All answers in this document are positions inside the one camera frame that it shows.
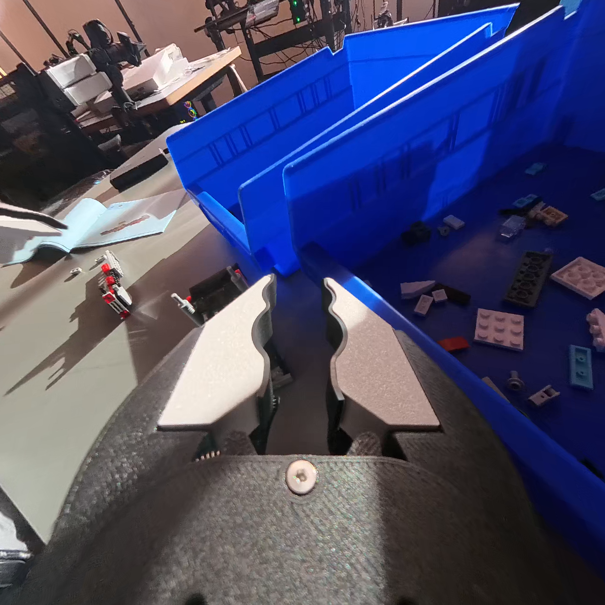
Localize light blue instruction booklet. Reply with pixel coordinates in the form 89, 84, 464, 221
9, 189, 188, 266

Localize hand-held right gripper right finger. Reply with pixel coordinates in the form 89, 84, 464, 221
321, 277, 441, 445

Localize blue plastic bin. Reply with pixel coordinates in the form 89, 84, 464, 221
165, 4, 521, 278
282, 0, 605, 576

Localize white foam sheets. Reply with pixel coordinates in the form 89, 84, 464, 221
119, 43, 191, 96

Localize grey desk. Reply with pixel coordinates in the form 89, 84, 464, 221
0, 156, 342, 545

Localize black flat device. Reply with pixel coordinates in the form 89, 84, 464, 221
109, 151, 171, 191

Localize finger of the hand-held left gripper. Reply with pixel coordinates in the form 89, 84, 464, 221
0, 235, 49, 265
0, 202, 70, 238

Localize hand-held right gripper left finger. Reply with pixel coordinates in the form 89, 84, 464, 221
157, 273, 279, 447

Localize grey toy brick truck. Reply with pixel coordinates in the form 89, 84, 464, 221
170, 266, 297, 389

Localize wooden top table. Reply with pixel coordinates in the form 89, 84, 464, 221
75, 45, 244, 129

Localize black equipment rack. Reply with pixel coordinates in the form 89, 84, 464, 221
194, 0, 441, 82

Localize pile of pale flat bricks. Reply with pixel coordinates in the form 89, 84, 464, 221
400, 162, 605, 410

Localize red grey toy brick model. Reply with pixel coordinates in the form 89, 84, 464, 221
96, 250, 134, 321

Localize black mesh chair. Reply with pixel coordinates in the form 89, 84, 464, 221
0, 63, 110, 191

